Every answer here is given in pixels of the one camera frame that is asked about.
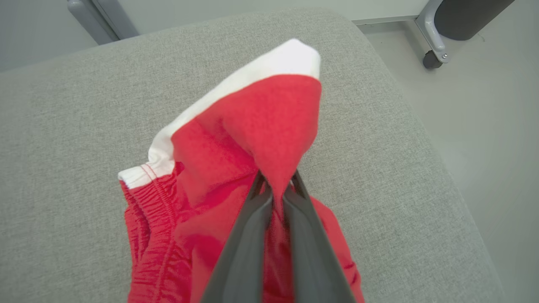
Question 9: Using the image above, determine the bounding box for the red shorts white stripe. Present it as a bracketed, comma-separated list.
[118, 39, 366, 303]

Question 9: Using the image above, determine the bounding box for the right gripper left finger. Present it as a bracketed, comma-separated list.
[200, 170, 274, 303]

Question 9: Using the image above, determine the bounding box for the grey fabric sofa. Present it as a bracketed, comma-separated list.
[0, 8, 506, 303]

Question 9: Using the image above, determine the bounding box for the grey partition post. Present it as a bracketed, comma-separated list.
[67, 0, 115, 45]
[92, 0, 140, 40]

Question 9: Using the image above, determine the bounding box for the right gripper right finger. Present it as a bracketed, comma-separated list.
[281, 169, 357, 303]

